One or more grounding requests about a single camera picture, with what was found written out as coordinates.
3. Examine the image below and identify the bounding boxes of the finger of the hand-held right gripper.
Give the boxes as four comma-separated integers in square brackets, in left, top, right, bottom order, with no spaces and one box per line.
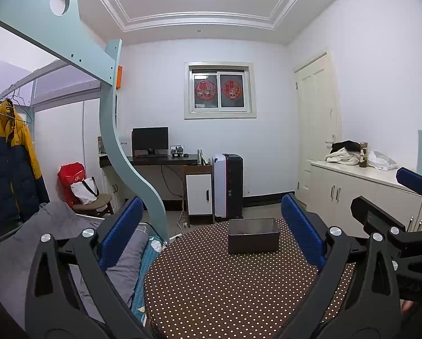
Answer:
[395,167,422,220]
[350,196,422,259]

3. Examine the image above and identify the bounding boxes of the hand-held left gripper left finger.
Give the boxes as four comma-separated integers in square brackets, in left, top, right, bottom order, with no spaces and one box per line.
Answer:
[25,196,151,339]

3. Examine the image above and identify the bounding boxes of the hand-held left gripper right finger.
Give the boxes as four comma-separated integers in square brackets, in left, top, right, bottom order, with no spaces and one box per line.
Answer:
[280,194,403,339]

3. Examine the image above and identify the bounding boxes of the rectangular metal tin box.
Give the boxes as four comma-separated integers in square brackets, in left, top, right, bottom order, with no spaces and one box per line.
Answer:
[227,218,281,254]

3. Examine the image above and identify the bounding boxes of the teal patterned bed sheet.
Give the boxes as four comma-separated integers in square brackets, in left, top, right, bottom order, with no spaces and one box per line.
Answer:
[129,239,162,326]

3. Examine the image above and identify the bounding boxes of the wooden chair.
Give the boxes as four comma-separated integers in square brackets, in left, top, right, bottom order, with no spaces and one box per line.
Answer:
[72,193,115,218]

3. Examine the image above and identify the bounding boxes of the white plastic bag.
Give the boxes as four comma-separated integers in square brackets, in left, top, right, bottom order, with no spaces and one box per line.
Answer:
[368,150,398,170]

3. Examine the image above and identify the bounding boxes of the white sideboard cabinet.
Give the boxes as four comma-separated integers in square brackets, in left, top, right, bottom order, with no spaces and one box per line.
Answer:
[309,160,422,241]

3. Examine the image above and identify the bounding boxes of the white tote bag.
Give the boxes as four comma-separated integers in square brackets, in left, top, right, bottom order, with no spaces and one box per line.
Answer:
[69,176,100,206]

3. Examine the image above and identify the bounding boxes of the brown bottle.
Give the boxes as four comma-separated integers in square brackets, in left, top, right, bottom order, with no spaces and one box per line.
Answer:
[358,142,369,169]

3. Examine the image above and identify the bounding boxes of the white crumpled cloth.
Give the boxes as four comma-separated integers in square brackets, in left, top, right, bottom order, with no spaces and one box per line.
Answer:
[324,147,360,166]

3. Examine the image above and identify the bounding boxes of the red shopping bag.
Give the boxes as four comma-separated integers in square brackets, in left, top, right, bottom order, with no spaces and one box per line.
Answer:
[57,162,86,206]

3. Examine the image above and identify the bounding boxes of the black folded cloth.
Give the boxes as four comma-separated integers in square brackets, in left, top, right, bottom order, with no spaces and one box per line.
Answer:
[331,140,362,153]

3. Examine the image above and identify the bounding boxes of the dark wooden desk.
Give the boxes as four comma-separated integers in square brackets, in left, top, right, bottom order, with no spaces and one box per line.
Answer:
[100,153,214,203]

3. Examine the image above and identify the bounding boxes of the small white cabinet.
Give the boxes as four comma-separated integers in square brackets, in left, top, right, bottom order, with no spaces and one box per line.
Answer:
[183,165,214,225]

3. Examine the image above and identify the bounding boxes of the black and white suitcase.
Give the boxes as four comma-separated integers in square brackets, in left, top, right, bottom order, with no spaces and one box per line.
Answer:
[212,153,244,219]

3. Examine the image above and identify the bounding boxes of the black computer monitor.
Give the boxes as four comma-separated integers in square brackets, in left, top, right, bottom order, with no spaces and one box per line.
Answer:
[131,127,169,157]

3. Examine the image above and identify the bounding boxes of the cream panel door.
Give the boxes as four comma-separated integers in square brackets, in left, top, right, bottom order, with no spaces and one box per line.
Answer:
[293,51,342,210]

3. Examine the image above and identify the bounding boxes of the grey blanket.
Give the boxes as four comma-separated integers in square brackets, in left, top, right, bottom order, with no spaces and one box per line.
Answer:
[0,201,150,326]

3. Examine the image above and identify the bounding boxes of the brown polka dot tablecloth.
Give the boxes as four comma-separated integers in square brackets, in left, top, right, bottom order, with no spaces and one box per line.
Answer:
[144,218,357,339]

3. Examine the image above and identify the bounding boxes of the leaning picture frames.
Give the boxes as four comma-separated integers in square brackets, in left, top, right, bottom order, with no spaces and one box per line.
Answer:
[196,148,212,167]

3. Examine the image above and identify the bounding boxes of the yellow and navy jacket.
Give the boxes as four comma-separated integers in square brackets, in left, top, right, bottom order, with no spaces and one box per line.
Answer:
[0,99,51,234]

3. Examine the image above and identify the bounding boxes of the window with red paper cuttings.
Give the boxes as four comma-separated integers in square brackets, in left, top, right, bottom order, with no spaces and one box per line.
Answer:
[184,61,258,120]

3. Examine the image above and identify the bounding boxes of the black cable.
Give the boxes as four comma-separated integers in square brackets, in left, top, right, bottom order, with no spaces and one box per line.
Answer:
[160,166,184,199]

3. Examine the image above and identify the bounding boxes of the light blue loft bed frame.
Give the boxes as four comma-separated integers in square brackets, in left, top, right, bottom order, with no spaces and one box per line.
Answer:
[0,0,170,245]

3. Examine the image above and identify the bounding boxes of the wire clothes hangers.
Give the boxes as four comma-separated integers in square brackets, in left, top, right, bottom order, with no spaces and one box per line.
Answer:
[0,90,34,126]

